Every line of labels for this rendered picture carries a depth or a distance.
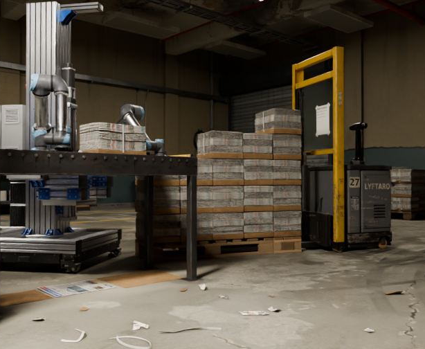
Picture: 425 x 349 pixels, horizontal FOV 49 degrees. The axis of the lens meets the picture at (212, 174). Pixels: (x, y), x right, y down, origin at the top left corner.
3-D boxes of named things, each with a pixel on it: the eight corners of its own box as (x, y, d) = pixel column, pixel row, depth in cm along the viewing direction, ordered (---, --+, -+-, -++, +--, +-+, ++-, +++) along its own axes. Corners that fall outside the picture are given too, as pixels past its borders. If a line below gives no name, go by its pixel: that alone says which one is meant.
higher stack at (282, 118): (253, 247, 452) (253, 113, 454) (280, 246, 463) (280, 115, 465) (273, 253, 416) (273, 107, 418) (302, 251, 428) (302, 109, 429)
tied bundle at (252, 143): (225, 160, 443) (225, 136, 443) (254, 161, 453) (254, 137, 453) (242, 158, 407) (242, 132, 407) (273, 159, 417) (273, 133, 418)
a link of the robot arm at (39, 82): (53, 146, 344) (52, 79, 311) (32, 145, 340) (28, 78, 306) (54, 136, 353) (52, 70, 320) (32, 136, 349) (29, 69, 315)
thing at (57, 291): (93, 280, 305) (93, 278, 305) (116, 287, 284) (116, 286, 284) (37, 289, 281) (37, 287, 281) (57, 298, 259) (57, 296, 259)
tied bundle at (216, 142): (196, 160, 431) (196, 135, 431) (225, 160, 442) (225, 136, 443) (212, 158, 396) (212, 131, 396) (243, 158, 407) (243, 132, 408)
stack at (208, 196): (134, 255, 409) (134, 158, 410) (254, 247, 453) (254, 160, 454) (145, 262, 373) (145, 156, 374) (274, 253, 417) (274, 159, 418)
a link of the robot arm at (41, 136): (52, 131, 315) (52, 147, 315) (34, 131, 312) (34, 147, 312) (52, 130, 308) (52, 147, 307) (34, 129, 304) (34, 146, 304)
